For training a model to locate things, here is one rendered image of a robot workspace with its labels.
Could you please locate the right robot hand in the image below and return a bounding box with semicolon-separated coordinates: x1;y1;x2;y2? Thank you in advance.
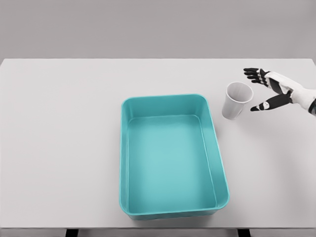
243;67;303;112

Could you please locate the white paper cup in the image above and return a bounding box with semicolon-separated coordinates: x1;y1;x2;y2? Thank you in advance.
221;81;254;121

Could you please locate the teal plastic basket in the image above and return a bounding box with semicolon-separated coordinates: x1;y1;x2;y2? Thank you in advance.
118;93;231;222

